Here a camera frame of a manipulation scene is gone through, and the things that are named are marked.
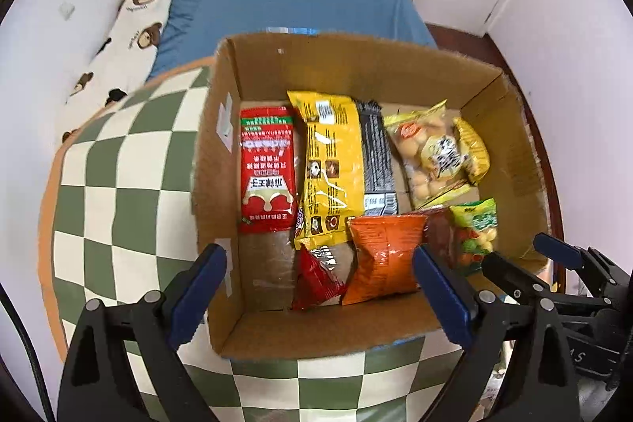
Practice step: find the white bear print pillow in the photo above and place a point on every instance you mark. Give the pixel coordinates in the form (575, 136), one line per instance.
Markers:
(133, 36)

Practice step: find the white wall socket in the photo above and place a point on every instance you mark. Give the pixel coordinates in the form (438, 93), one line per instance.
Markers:
(67, 10)

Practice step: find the orange snack packet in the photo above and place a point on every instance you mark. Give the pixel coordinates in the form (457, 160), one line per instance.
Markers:
(381, 259)

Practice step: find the clear yellow biscuit packet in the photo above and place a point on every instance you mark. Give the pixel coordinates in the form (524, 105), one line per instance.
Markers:
(425, 155)

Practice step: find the green nut snack packet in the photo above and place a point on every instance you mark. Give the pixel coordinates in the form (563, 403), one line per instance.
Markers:
(474, 229)

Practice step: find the long yellow snack packet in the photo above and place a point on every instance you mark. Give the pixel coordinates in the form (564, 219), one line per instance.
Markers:
(331, 155)

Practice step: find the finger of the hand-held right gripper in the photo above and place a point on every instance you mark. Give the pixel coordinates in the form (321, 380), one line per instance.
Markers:
(514, 276)
(559, 251)

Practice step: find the blue bed sheet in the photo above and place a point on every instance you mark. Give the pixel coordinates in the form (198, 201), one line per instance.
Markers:
(306, 2)

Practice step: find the green white checkered blanket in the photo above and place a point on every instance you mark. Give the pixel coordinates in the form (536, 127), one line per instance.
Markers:
(123, 130)

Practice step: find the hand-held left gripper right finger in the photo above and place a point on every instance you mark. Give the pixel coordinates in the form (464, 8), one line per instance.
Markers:
(442, 301)

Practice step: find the dark red snack packet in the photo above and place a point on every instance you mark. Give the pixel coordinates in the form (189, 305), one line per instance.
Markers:
(442, 229)

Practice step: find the cardboard box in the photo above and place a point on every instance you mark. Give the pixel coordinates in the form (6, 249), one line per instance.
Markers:
(346, 71)

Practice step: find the yellow green snack packet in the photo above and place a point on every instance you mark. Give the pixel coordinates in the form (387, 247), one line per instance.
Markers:
(472, 150)

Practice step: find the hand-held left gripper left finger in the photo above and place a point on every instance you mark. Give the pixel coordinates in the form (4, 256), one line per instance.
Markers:
(198, 296)

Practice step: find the black snack packet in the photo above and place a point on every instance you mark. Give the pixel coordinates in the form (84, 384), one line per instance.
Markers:
(376, 155)

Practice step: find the small red triangular packet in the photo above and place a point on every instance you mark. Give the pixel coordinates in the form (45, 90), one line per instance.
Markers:
(311, 283)

